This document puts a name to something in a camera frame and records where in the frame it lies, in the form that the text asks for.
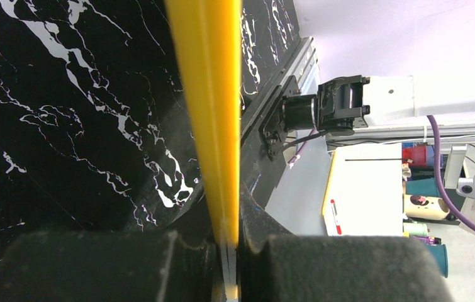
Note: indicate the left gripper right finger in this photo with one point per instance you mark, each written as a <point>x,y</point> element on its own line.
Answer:
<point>277,265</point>

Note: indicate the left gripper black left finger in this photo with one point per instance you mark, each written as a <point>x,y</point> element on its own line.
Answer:
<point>50,266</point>

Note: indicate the yellow-framed whiteboard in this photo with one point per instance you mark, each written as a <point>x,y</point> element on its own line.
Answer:
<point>207,40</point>

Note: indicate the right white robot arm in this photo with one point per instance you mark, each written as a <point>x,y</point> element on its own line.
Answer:
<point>344,104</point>

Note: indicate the spare whiteboard with marker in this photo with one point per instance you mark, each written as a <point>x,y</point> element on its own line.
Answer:
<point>364,194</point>

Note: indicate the teal cup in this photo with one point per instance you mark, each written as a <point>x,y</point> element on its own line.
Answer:
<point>440,254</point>

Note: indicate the aluminium frame rail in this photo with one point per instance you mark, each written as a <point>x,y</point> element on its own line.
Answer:
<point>262,119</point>

